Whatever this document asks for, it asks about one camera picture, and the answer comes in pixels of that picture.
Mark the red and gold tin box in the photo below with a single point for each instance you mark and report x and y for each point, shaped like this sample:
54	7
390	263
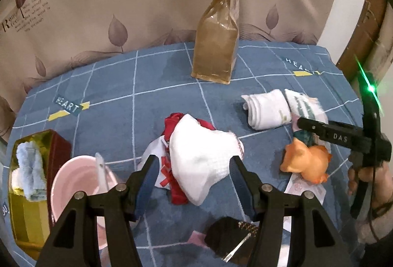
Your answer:
27	218

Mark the person's right forearm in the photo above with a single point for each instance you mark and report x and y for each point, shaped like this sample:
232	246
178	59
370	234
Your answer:
382	231

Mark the pink cup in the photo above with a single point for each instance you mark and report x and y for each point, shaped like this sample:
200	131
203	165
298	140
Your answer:
73	178

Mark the white waffle cloth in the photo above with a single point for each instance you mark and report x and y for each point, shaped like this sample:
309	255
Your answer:
199	156

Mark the white sock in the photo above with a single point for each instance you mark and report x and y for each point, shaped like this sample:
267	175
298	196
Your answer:
267	110

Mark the green striped white cloth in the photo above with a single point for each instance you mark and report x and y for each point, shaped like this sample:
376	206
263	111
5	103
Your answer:
304	105

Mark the white printed wrapper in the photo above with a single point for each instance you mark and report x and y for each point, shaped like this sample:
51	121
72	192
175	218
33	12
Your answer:
304	190

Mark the red and white pouch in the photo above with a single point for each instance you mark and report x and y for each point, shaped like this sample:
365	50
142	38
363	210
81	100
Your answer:
159	156

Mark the orange rubber toy animal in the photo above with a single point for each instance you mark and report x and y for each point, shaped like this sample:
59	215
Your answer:
304	159

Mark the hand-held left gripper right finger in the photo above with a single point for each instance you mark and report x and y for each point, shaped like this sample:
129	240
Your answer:
242	190

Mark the brown paper bag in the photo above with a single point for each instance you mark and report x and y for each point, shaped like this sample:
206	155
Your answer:
215	49

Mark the white spoon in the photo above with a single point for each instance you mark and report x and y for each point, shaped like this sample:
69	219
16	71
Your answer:
103	171

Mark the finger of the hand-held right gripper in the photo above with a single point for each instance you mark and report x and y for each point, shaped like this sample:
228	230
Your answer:
325	131

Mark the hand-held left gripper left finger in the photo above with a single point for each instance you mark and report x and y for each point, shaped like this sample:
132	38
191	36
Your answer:
147	185

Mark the light blue towel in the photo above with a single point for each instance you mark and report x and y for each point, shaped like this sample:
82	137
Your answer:
30	171

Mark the cardboard box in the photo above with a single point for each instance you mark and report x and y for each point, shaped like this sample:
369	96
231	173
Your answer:
365	39

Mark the person's right hand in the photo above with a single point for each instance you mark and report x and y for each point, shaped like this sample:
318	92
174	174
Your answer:
382	184

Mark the blue checked blanket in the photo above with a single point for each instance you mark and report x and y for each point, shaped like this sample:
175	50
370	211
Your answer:
138	110

